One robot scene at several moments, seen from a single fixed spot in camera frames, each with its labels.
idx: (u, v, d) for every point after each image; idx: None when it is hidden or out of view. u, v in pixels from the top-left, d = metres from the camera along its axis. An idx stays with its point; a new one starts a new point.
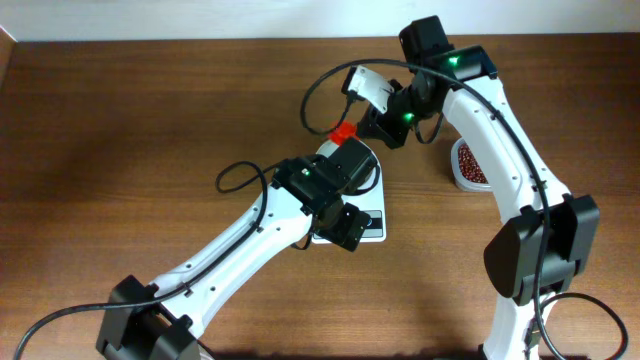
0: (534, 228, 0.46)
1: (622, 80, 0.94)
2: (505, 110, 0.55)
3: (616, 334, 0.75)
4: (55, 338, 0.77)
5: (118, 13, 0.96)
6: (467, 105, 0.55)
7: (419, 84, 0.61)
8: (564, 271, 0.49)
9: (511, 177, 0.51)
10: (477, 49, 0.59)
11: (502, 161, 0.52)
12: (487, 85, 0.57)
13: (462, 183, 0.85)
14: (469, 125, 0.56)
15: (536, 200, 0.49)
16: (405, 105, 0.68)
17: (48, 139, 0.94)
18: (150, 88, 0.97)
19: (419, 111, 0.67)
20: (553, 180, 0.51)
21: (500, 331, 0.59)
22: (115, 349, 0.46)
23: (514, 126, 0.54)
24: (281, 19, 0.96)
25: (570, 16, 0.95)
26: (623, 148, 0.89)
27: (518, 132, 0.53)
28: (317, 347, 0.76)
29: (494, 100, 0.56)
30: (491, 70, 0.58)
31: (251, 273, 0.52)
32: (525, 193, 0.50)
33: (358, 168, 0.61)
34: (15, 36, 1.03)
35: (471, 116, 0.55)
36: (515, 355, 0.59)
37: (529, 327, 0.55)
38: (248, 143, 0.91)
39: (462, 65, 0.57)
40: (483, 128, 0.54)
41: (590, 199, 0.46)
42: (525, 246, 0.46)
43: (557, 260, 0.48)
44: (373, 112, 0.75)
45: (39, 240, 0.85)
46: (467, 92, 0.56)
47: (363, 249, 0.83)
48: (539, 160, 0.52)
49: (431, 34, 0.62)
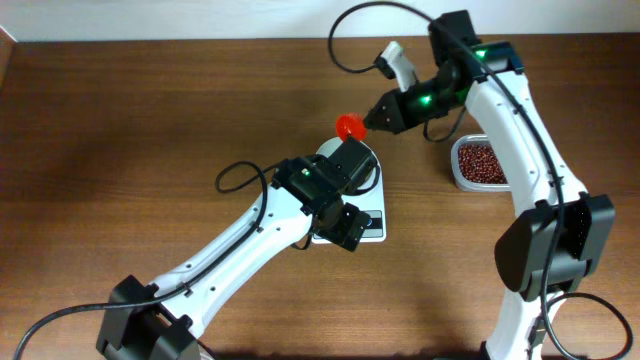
0: (547, 222, 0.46)
1: (620, 81, 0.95)
2: (528, 107, 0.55)
3: (616, 334, 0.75)
4: (55, 338, 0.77)
5: (118, 13, 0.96)
6: (491, 98, 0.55)
7: (442, 74, 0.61)
8: (574, 270, 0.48)
9: (529, 171, 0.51)
10: (505, 45, 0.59)
11: (521, 155, 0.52)
12: (513, 80, 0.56)
13: (462, 183, 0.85)
14: (490, 118, 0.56)
15: (551, 194, 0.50)
16: (428, 87, 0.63)
17: (48, 138, 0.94)
18: (150, 88, 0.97)
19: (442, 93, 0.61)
20: (570, 177, 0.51)
21: (504, 330, 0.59)
22: (115, 349, 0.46)
23: (535, 122, 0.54)
24: (281, 19, 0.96)
25: (569, 17, 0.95)
26: (622, 148, 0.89)
27: (539, 128, 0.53)
28: (317, 347, 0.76)
29: (518, 96, 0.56)
30: (518, 66, 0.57)
31: (251, 272, 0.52)
32: (541, 187, 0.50)
33: (357, 169, 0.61)
34: (15, 36, 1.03)
35: (493, 110, 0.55)
36: (517, 353, 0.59)
37: (534, 325, 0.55)
38: (248, 143, 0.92)
39: (489, 58, 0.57)
40: (504, 122, 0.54)
41: (607, 199, 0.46)
42: (537, 240, 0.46)
43: (567, 258, 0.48)
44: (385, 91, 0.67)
45: (39, 239, 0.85)
46: (492, 85, 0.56)
47: (363, 249, 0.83)
48: (557, 157, 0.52)
49: (459, 27, 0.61)
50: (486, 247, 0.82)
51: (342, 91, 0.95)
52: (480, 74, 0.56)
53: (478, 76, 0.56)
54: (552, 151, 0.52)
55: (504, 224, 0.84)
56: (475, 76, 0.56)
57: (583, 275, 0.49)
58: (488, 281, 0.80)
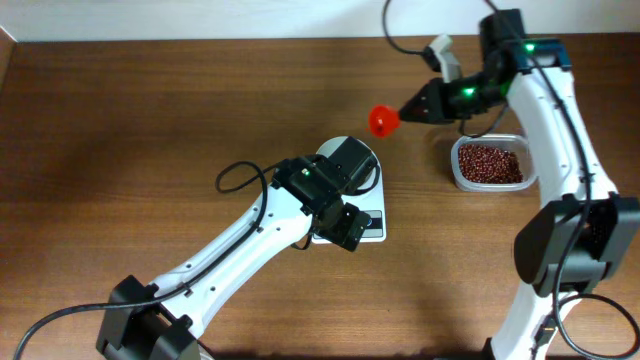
0: (570, 215, 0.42)
1: (620, 81, 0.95)
2: (570, 105, 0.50)
3: (617, 334, 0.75)
4: (55, 338, 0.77)
5: (118, 13, 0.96)
6: (530, 87, 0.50)
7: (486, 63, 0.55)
8: (592, 271, 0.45)
9: (560, 165, 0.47)
10: (556, 43, 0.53)
11: (553, 147, 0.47)
12: (557, 76, 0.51)
13: (462, 183, 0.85)
14: (526, 109, 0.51)
15: (580, 190, 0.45)
16: (474, 78, 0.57)
17: (48, 139, 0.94)
18: (150, 88, 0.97)
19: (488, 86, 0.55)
20: (602, 176, 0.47)
21: (511, 326, 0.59)
22: (115, 349, 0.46)
23: (575, 118, 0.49)
24: (281, 19, 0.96)
25: (570, 17, 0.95)
26: (622, 149, 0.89)
27: (578, 125, 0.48)
28: (317, 347, 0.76)
29: (560, 90, 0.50)
30: (565, 64, 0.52)
31: (251, 272, 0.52)
32: (570, 182, 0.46)
33: (357, 169, 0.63)
34: (15, 36, 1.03)
35: (533, 103, 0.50)
36: (521, 352, 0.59)
37: (542, 324, 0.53)
38: (248, 143, 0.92)
39: (535, 52, 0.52)
40: (541, 115, 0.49)
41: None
42: (557, 232, 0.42)
43: (586, 258, 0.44)
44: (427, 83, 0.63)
45: (39, 239, 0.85)
46: (534, 76, 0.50)
47: (363, 249, 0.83)
48: (592, 156, 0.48)
49: (513, 22, 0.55)
50: (486, 247, 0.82)
51: (342, 91, 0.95)
52: (525, 66, 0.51)
53: (522, 67, 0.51)
54: (588, 149, 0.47)
55: (505, 224, 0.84)
56: (519, 67, 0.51)
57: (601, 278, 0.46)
58: (489, 280, 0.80)
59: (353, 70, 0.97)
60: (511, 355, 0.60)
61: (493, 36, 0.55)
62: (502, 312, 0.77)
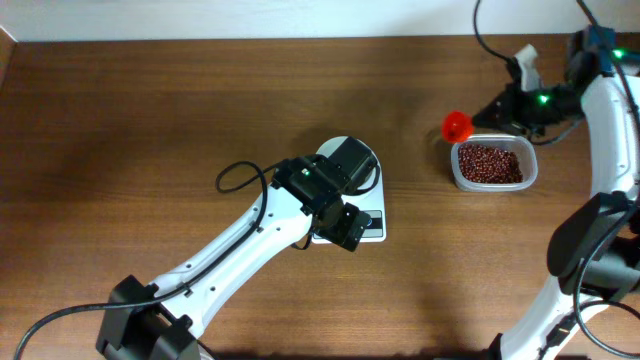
0: (615, 210, 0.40)
1: None
2: None
3: (617, 334, 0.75)
4: (55, 338, 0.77)
5: (117, 13, 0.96)
6: (606, 90, 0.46)
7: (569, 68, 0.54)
8: (622, 280, 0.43)
9: (618, 165, 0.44)
10: None
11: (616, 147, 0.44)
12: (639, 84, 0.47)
13: (462, 183, 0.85)
14: (596, 111, 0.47)
15: (633, 192, 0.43)
16: (552, 88, 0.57)
17: (48, 139, 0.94)
18: (150, 89, 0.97)
19: (561, 94, 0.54)
20: None
21: (526, 323, 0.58)
22: (115, 350, 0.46)
23: None
24: (281, 19, 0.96)
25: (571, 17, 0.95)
26: None
27: None
28: (317, 347, 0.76)
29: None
30: None
31: (252, 272, 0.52)
32: (623, 183, 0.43)
33: (357, 169, 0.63)
34: (14, 36, 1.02)
35: (606, 104, 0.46)
36: (529, 352, 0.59)
37: (557, 323, 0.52)
38: (248, 143, 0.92)
39: (623, 61, 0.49)
40: (612, 117, 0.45)
41: None
42: (595, 224, 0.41)
43: (618, 264, 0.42)
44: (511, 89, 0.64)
45: (40, 239, 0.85)
46: (614, 82, 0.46)
47: (363, 249, 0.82)
48: None
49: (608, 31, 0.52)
50: (486, 247, 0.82)
51: (342, 91, 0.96)
52: (608, 69, 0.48)
53: (604, 70, 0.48)
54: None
55: (505, 224, 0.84)
56: (602, 68, 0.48)
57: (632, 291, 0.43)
58: (489, 280, 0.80)
59: (352, 70, 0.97)
60: (519, 353, 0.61)
61: (584, 38, 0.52)
62: (502, 312, 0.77)
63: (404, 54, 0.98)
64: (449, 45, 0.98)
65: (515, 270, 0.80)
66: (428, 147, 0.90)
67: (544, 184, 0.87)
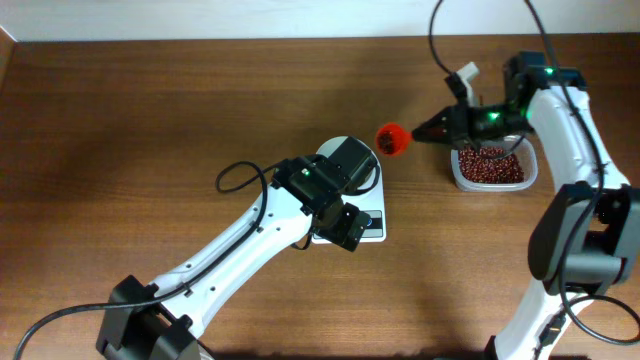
0: (577, 202, 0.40)
1: (621, 81, 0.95)
2: (588, 115, 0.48)
3: (616, 334, 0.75)
4: (55, 338, 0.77)
5: (116, 12, 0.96)
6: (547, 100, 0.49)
7: (509, 90, 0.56)
8: (603, 271, 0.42)
9: (575, 160, 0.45)
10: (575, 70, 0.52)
11: (566, 142, 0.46)
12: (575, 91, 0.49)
13: (462, 183, 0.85)
14: (547, 124, 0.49)
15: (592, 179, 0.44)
16: (497, 105, 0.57)
17: (47, 138, 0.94)
18: (149, 88, 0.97)
19: (513, 112, 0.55)
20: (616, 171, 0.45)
21: (517, 327, 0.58)
22: (115, 350, 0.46)
23: (590, 124, 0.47)
24: (281, 19, 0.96)
25: (569, 18, 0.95)
26: (622, 150, 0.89)
27: (593, 130, 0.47)
28: (317, 346, 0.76)
29: (578, 103, 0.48)
30: (582, 84, 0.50)
31: (251, 273, 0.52)
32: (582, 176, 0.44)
33: (357, 169, 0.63)
34: (14, 36, 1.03)
35: (550, 108, 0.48)
36: (524, 352, 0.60)
37: (547, 323, 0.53)
38: (248, 143, 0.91)
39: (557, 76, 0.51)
40: (558, 118, 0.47)
41: None
42: (569, 213, 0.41)
43: (601, 256, 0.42)
44: (462, 113, 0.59)
45: (39, 239, 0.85)
46: (551, 91, 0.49)
47: (363, 249, 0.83)
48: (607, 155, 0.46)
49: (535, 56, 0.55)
50: (487, 248, 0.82)
51: (342, 90, 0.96)
52: (544, 83, 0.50)
53: (541, 84, 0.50)
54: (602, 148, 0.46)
55: (505, 224, 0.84)
56: (539, 83, 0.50)
57: (615, 284, 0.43)
58: (489, 280, 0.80)
59: (353, 70, 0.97)
60: (514, 354, 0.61)
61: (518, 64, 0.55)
62: (502, 312, 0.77)
63: (404, 54, 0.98)
64: (449, 45, 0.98)
65: (515, 270, 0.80)
66: (428, 149, 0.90)
67: (544, 184, 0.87)
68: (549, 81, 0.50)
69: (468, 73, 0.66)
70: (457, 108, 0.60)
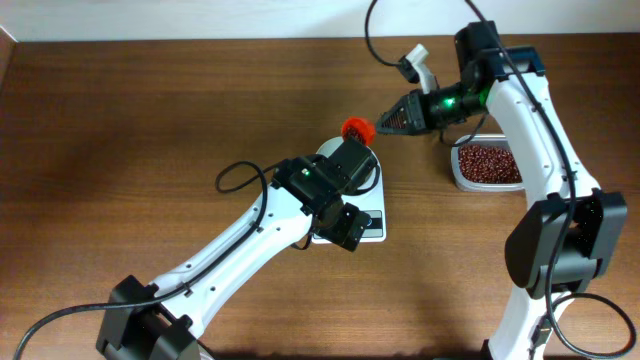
0: (556, 214, 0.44)
1: (621, 81, 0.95)
2: (547, 106, 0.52)
3: (617, 334, 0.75)
4: (55, 338, 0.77)
5: (117, 12, 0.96)
6: (510, 96, 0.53)
7: (466, 77, 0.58)
8: (582, 271, 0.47)
9: (542, 166, 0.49)
10: (528, 49, 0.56)
11: (533, 146, 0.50)
12: (533, 80, 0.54)
13: (462, 183, 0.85)
14: (511, 120, 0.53)
15: (563, 189, 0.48)
16: (452, 89, 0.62)
17: (46, 138, 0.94)
18: (149, 88, 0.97)
19: (467, 95, 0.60)
20: (584, 172, 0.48)
21: (508, 329, 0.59)
22: (115, 349, 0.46)
23: (553, 120, 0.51)
24: (281, 19, 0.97)
25: (568, 18, 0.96)
26: (622, 150, 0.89)
27: (556, 127, 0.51)
28: (317, 346, 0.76)
29: (537, 95, 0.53)
30: (539, 69, 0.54)
31: (252, 272, 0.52)
32: (553, 183, 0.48)
33: (357, 168, 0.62)
34: (14, 36, 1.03)
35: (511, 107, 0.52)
36: (520, 353, 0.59)
37: (538, 324, 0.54)
38: (248, 143, 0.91)
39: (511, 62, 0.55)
40: (520, 118, 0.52)
41: (620, 195, 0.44)
42: (547, 230, 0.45)
43: (578, 258, 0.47)
44: (417, 104, 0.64)
45: (39, 239, 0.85)
46: (513, 85, 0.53)
47: (363, 249, 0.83)
48: (573, 154, 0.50)
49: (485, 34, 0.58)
50: (487, 248, 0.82)
51: (342, 90, 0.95)
52: (502, 73, 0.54)
53: (499, 75, 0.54)
54: (567, 147, 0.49)
55: (505, 224, 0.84)
56: (496, 75, 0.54)
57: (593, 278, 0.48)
58: (489, 280, 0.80)
59: (353, 70, 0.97)
60: (509, 356, 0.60)
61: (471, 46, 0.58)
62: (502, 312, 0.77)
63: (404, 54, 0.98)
64: (449, 44, 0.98)
65: None
66: (428, 148, 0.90)
67: None
68: (505, 68, 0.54)
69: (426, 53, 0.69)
70: (415, 98, 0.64)
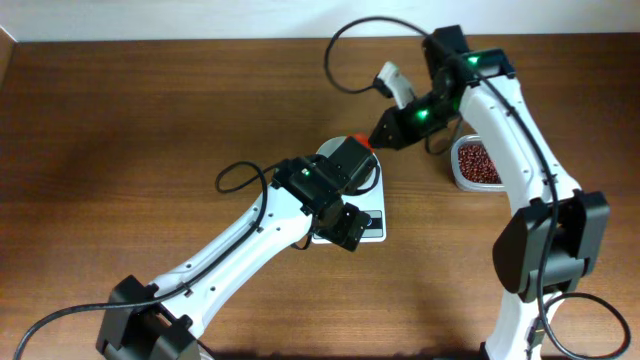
0: (541, 220, 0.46)
1: (621, 81, 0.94)
2: (521, 109, 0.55)
3: (616, 334, 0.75)
4: (55, 338, 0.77)
5: (116, 12, 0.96)
6: (484, 102, 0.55)
7: (437, 84, 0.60)
8: (571, 271, 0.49)
9: (522, 171, 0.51)
10: (496, 51, 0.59)
11: (511, 150, 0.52)
12: (505, 84, 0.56)
13: (461, 183, 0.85)
14: (486, 124, 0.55)
15: (545, 192, 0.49)
16: (425, 101, 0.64)
17: (46, 138, 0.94)
18: (149, 88, 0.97)
19: (439, 106, 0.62)
20: (564, 175, 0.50)
21: (503, 331, 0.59)
22: (115, 349, 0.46)
23: (528, 123, 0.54)
24: (281, 20, 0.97)
25: (568, 17, 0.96)
26: (623, 150, 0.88)
27: (532, 130, 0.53)
28: (317, 346, 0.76)
29: (511, 98, 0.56)
30: (509, 71, 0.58)
31: (252, 273, 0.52)
32: (534, 186, 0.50)
33: (357, 168, 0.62)
34: (14, 36, 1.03)
35: (485, 112, 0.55)
36: (517, 355, 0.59)
37: (532, 327, 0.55)
38: (248, 144, 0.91)
39: (481, 65, 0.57)
40: (496, 122, 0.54)
41: (601, 195, 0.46)
42: (533, 237, 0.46)
43: (566, 258, 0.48)
44: (396, 121, 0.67)
45: (39, 239, 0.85)
46: (485, 89, 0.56)
47: (363, 249, 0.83)
48: (551, 156, 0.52)
49: (451, 40, 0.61)
50: (486, 248, 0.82)
51: (342, 90, 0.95)
52: (473, 79, 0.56)
53: (470, 81, 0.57)
54: (544, 150, 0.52)
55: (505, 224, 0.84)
56: (468, 81, 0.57)
57: (582, 276, 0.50)
58: (489, 280, 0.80)
59: (353, 70, 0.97)
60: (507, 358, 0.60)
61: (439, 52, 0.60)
62: None
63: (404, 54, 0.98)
64: None
65: None
66: (428, 149, 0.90)
67: None
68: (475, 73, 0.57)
69: (393, 68, 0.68)
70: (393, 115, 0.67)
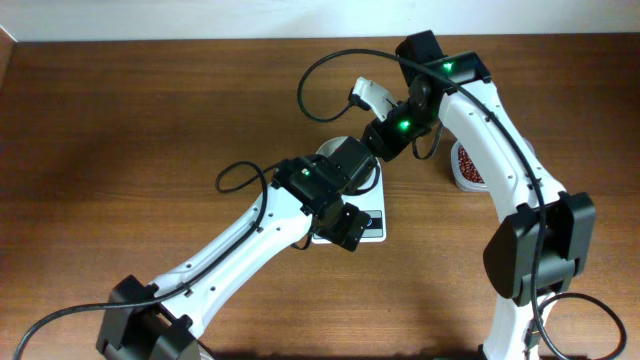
0: (529, 226, 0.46)
1: (620, 81, 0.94)
2: (500, 113, 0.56)
3: (615, 334, 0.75)
4: (55, 338, 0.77)
5: (116, 12, 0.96)
6: (462, 109, 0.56)
7: (414, 93, 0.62)
8: (562, 271, 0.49)
9: (507, 177, 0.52)
10: (471, 55, 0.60)
11: (494, 156, 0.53)
12: (481, 89, 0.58)
13: (462, 183, 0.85)
14: (467, 131, 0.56)
15: (531, 197, 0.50)
16: (401, 114, 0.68)
17: (46, 138, 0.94)
18: (149, 88, 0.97)
19: (414, 118, 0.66)
20: (548, 178, 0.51)
21: (500, 332, 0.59)
22: (115, 349, 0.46)
23: (509, 128, 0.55)
24: (281, 19, 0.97)
25: (567, 18, 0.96)
26: (622, 149, 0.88)
27: (513, 134, 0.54)
28: (317, 346, 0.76)
29: (488, 103, 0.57)
30: (485, 75, 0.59)
31: (251, 273, 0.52)
32: (520, 191, 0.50)
33: (357, 169, 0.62)
34: (14, 36, 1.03)
35: (464, 119, 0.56)
36: (515, 357, 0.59)
37: (529, 328, 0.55)
38: (248, 143, 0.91)
39: (455, 71, 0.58)
40: (476, 128, 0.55)
41: (586, 196, 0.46)
42: (522, 244, 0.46)
43: (557, 259, 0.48)
44: (380, 135, 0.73)
45: (39, 239, 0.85)
46: (462, 96, 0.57)
47: (363, 249, 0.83)
48: (534, 160, 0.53)
49: (426, 47, 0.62)
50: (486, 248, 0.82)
51: (342, 90, 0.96)
52: (448, 86, 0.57)
53: (447, 89, 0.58)
54: (526, 153, 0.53)
55: None
56: (444, 89, 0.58)
57: (573, 275, 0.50)
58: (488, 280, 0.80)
59: (353, 70, 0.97)
60: None
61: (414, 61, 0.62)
62: None
63: None
64: (449, 44, 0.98)
65: None
66: (428, 149, 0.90)
67: None
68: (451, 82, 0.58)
69: (365, 83, 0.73)
70: (376, 129, 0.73)
